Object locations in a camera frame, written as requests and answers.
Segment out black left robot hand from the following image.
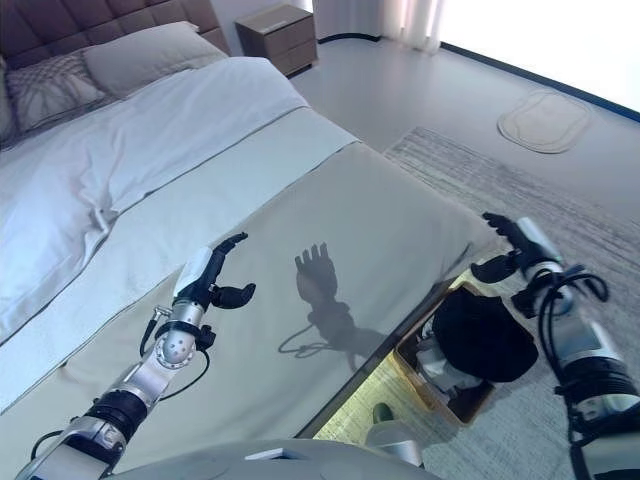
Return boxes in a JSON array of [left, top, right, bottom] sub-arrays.
[[171, 231, 258, 314]]

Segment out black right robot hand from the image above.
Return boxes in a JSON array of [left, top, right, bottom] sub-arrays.
[[470, 211, 565, 283]]

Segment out black garment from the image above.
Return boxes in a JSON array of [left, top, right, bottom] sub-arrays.
[[430, 286, 541, 385]]

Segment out white garment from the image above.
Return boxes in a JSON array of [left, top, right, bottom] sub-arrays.
[[416, 343, 452, 387]]

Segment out bed with beige cover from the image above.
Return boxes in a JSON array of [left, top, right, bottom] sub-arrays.
[[0, 0, 502, 480]]

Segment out wicker laundry basket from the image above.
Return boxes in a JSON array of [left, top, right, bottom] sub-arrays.
[[391, 281, 540, 430]]

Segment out small oval beige mat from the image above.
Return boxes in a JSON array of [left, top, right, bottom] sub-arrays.
[[495, 89, 592, 156]]

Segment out white duvet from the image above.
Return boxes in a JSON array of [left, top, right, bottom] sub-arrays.
[[0, 54, 310, 342]]

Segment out grey robot torso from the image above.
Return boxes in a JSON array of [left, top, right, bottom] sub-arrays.
[[106, 438, 437, 480]]

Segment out dark green right robot foot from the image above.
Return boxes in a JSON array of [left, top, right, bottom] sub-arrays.
[[371, 401, 397, 427]]

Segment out beige pillow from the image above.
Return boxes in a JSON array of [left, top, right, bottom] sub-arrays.
[[81, 20, 227, 102]]

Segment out silver right robot leg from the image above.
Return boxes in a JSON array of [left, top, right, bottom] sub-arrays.
[[366, 418, 422, 467]]

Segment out patterned woven cushion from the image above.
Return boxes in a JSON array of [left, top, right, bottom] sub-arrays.
[[3, 48, 110, 135]]

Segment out grey pillow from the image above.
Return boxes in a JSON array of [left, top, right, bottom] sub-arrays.
[[0, 53, 17, 147]]

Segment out brown wooden nightstand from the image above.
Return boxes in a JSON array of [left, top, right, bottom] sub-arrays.
[[233, 4, 320, 78]]

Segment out white sheer curtain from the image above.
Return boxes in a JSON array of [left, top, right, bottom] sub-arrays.
[[311, 0, 447, 52]]

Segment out brown padded headboard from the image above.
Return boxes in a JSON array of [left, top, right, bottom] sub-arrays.
[[0, 0, 232, 72]]

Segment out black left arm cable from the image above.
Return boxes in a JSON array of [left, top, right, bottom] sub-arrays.
[[139, 303, 212, 402]]

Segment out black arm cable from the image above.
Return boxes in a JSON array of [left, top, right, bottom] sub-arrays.
[[139, 303, 212, 402], [536, 263, 612, 480]]

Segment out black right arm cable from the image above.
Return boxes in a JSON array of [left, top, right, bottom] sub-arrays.
[[536, 263, 612, 480]]

